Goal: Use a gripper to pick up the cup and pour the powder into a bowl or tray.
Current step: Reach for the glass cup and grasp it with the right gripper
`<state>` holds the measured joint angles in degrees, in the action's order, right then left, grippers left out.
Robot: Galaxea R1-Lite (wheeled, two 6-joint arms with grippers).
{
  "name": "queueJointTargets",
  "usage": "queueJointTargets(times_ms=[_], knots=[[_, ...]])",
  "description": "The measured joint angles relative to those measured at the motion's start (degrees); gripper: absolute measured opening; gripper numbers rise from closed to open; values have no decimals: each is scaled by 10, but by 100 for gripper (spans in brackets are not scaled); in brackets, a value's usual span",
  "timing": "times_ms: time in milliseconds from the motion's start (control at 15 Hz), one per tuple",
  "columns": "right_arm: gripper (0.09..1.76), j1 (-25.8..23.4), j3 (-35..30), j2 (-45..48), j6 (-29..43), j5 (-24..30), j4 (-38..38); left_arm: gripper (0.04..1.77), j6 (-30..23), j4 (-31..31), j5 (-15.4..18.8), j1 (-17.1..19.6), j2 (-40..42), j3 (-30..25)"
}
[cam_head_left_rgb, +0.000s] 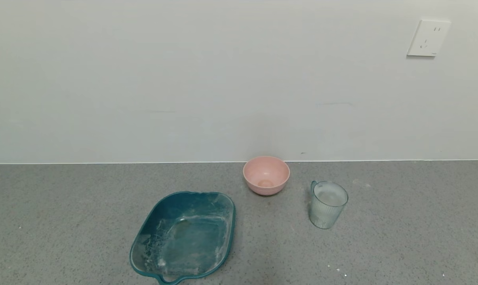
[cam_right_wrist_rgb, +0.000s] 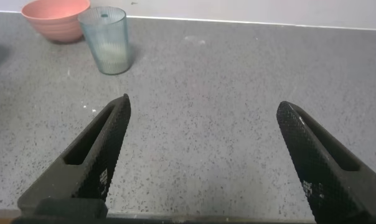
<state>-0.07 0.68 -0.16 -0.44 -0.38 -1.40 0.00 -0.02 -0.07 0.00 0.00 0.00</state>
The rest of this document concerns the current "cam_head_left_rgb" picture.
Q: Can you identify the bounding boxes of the ribbed clear glass cup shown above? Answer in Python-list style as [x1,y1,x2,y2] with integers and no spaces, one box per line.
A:
[309,180,349,230]

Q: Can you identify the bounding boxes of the teal plastic tray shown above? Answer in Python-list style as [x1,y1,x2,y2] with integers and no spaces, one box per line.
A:
[129,191,236,285]

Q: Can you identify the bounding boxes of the pink ribbed bowl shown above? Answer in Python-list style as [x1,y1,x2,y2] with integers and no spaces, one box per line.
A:
[243,156,290,196]

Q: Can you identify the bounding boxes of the white wall power socket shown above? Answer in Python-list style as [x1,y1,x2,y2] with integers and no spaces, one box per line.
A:
[407,19,451,57]

